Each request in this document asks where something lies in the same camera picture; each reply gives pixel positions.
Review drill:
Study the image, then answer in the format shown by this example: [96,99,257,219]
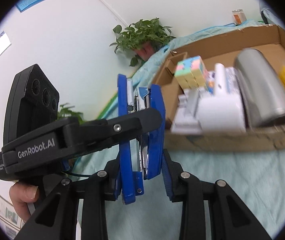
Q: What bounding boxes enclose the blue stapler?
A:
[117,74,166,204]

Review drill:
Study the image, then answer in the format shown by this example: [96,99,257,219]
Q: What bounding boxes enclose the pastel rubiks cube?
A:
[174,56,208,89]

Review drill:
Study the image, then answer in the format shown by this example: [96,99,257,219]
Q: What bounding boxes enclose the white spray bottle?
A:
[214,63,228,96]

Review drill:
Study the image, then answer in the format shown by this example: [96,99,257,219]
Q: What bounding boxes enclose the person left hand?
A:
[9,182,39,222]

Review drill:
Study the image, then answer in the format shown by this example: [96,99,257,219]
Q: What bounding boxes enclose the light green quilt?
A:
[64,18,285,240]

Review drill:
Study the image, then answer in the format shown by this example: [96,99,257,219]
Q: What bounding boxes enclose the potted green plant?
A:
[110,17,175,67]

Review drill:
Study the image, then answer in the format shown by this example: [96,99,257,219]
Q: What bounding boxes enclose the silver metal can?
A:
[234,48,285,128]

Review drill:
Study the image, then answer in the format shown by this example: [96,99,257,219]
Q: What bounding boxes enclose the orange label glass jar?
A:
[232,9,247,25]

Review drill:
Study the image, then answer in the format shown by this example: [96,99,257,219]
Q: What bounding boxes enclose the brown cardboard box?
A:
[153,22,285,152]

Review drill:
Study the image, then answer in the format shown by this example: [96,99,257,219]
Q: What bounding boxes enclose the grey-blue puffer jacket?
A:
[259,1,282,25]

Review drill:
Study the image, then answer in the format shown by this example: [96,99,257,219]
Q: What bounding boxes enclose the black cable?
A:
[68,171,90,178]

